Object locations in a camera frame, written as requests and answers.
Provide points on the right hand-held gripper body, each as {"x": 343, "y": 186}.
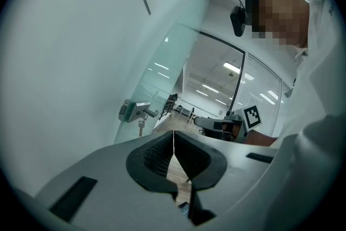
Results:
{"x": 251, "y": 119}

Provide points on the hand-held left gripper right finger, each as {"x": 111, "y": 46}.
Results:
{"x": 232, "y": 167}

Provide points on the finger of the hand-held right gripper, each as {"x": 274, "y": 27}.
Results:
{"x": 208, "y": 123}

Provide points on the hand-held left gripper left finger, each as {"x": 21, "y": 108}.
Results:
{"x": 108, "y": 184}

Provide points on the frosted glass door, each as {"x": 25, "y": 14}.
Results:
{"x": 167, "y": 48}

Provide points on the person's right forearm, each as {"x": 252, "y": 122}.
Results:
{"x": 260, "y": 139}

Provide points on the person's right hand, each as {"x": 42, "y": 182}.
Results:
{"x": 233, "y": 134}

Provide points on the black folding chair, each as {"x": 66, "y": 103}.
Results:
{"x": 179, "y": 109}

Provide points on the glass partition with blinds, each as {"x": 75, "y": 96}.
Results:
{"x": 265, "y": 89}

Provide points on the black metal railing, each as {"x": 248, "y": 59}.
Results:
{"x": 166, "y": 111}

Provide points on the person's white shirt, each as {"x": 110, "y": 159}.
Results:
{"x": 324, "y": 75}

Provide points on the person's head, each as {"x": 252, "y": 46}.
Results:
{"x": 283, "y": 16}

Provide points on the black head-mounted camera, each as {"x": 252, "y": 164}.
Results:
{"x": 239, "y": 21}

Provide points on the small grey wall strip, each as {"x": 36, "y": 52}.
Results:
{"x": 147, "y": 6}

